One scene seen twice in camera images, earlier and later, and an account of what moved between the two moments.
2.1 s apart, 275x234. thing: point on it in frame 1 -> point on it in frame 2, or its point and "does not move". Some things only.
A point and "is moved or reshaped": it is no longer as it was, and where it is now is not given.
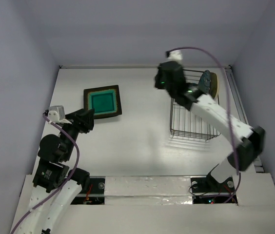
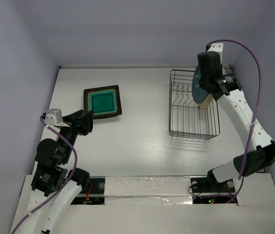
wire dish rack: [185, 123] does not move
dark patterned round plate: [205, 82] is moved or reshaped
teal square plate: [105, 100] does not move
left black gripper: [82, 119] does not move
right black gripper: [161, 79] -> [203, 86]
